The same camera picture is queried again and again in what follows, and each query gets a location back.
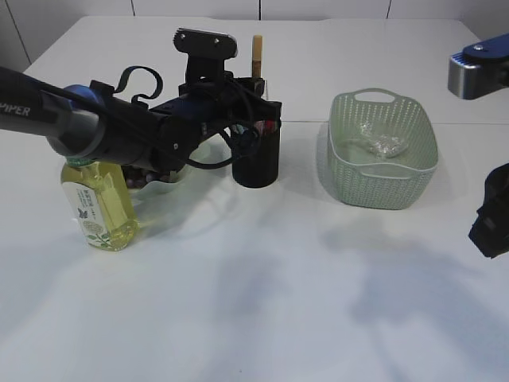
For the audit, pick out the green wavy glass plate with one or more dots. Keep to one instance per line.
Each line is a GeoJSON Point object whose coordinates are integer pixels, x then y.
{"type": "Point", "coordinates": [158, 187]}

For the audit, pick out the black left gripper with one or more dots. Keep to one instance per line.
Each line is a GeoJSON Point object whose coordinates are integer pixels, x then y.
{"type": "Point", "coordinates": [237, 99]}

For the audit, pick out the clear plastic ruler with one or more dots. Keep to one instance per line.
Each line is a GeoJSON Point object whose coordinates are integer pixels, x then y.
{"type": "Point", "coordinates": [265, 93]}

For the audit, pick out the yellow tea bottle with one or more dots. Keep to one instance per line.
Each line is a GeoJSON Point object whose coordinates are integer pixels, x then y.
{"type": "Point", "coordinates": [101, 202]}

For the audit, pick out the purple artificial grape bunch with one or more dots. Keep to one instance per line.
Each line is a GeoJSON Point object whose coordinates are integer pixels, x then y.
{"type": "Point", "coordinates": [137, 178]}

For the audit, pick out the green woven plastic basket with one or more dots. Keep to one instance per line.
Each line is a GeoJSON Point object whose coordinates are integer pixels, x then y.
{"type": "Point", "coordinates": [361, 179]}

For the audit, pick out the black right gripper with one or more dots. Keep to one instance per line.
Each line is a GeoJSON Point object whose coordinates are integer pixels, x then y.
{"type": "Point", "coordinates": [489, 233]}

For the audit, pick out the pink purple scissors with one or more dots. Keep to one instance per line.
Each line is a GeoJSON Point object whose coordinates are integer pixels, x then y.
{"type": "Point", "coordinates": [260, 127]}

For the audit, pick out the gold glitter pen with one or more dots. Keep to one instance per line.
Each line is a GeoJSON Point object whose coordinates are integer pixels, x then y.
{"type": "Point", "coordinates": [256, 56]}

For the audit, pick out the clear plastic sheet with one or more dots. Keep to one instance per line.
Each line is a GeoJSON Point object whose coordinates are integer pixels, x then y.
{"type": "Point", "coordinates": [377, 139]}

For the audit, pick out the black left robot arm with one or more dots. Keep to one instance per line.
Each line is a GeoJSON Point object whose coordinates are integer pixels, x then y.
{"type": "Point", "coordinates": [89, 122]}

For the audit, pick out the black mesh pen holder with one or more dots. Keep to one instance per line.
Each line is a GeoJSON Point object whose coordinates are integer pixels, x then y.
{"type": "Point", "coordinates": [260, 168]}

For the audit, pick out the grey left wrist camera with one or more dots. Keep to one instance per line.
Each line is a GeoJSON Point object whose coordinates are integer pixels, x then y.
{"type": "Point", "coordinates": [207, 52]}

